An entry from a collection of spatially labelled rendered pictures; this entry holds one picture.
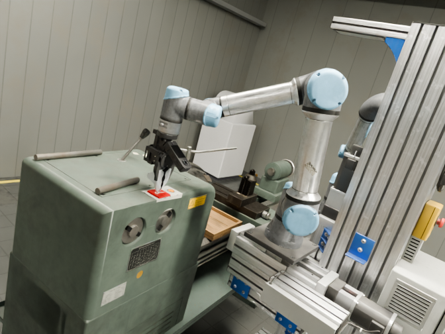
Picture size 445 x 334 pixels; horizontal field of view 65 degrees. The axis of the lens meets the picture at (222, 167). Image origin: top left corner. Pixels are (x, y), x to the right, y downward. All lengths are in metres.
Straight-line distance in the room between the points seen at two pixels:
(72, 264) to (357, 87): 5.04
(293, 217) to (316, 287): 0.29
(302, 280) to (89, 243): 0.74
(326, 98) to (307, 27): 5.17
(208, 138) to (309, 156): 4.52
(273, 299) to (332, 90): 0.71
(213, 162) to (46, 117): 2.50
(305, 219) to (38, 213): 0.90
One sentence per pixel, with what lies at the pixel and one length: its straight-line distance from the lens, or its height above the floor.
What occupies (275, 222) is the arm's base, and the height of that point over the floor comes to 1.23.
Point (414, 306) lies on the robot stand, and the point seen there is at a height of 1.15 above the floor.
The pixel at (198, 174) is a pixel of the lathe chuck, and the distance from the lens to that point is 1.68.
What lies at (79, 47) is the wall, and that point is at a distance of 4.39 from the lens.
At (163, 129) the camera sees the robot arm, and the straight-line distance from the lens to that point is 1.16.
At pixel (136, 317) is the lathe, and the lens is 1.49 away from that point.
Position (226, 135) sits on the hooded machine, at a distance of 5.38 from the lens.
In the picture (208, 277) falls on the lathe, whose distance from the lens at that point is 2.18.
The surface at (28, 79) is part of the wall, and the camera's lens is 4.21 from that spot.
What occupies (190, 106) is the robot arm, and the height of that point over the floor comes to 1.58.
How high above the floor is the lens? 1.73
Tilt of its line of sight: 16 degrees down
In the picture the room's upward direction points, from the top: 15 degrees clockwise
